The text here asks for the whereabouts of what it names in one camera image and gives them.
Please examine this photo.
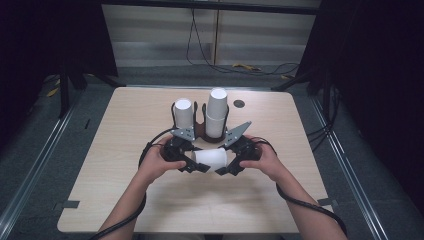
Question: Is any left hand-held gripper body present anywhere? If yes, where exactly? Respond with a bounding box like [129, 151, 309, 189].
[159, 127, 201, 163]

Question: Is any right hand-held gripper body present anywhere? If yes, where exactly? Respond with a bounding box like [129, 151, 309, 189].
[223, 120, 263, 163]

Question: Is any white paper drinking cup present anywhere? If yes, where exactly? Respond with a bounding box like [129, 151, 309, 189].
[193, 147, 229, 173]

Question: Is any brown wooden cup holder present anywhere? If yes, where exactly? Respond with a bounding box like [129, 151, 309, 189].
[170, 100, 232, 144]

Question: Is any person's right hand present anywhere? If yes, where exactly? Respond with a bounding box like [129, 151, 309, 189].
[239, 133, 288, 184]

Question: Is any person's left hand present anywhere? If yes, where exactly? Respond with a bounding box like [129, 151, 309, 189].
[137, 134, 188, 185]

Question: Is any stack of white cups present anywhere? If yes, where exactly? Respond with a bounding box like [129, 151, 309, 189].
[204, 87, 230, 139]
[173, 97, 195, 130]

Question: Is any black stand leg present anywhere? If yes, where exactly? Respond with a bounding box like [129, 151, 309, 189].
[270, 70, 314, 92]

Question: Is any grey tape strip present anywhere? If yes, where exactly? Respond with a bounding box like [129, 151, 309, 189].
[54, 199, 81, 211]
[316, 197, 339, 208]

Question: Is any black metal stand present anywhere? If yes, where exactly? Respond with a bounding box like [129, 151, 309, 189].
[57, 64, 127, 120]

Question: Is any black curtain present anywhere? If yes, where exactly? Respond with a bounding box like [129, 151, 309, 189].
[298, 0, 424, 208]
[0, 0, 118, 148]

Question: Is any black floor cables bundle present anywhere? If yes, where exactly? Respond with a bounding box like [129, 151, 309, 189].
[305, 83, 343, 153]

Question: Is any black hanging cable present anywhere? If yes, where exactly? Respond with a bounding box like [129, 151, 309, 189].
[185, 7, 301, 77]

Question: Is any aluminium floor rail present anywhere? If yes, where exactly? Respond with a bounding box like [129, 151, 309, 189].
[309, 95, 392, 240]
[0, 99, 78, 232]

